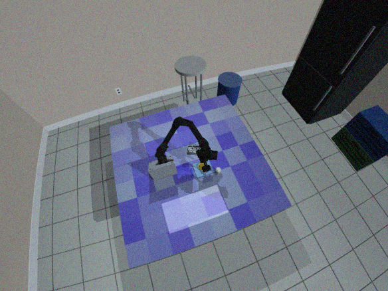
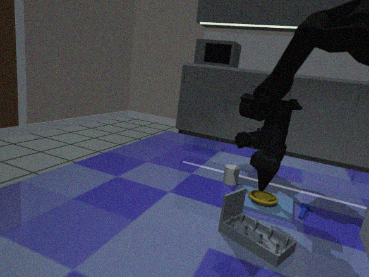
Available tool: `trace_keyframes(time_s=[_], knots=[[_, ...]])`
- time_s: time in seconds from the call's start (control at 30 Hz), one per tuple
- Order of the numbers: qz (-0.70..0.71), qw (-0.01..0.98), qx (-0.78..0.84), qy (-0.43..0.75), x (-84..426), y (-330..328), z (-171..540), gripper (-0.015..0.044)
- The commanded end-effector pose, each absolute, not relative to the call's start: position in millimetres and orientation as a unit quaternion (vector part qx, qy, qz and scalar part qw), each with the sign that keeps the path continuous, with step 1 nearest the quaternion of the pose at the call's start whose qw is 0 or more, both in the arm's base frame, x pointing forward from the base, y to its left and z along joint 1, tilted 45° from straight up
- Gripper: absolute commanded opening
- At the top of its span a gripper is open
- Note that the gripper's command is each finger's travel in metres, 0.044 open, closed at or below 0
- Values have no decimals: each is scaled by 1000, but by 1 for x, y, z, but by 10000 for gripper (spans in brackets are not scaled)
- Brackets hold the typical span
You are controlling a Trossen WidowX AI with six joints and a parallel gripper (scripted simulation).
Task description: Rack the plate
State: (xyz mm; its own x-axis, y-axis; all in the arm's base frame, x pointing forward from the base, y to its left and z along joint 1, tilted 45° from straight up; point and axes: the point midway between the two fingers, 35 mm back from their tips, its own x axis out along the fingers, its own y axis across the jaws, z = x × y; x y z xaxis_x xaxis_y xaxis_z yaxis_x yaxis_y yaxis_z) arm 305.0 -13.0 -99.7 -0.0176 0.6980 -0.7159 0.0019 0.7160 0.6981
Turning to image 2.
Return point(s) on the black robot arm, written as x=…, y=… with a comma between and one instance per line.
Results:
x=344, y=28

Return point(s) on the grey cylinder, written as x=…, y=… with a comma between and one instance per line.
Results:
x=231, y=173

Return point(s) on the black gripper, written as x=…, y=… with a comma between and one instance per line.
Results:
x=267, y=161

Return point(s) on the yellow round plate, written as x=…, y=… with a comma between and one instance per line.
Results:
x=263, y=198

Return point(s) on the grey dish rack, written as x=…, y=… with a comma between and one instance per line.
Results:
x=251, y=234

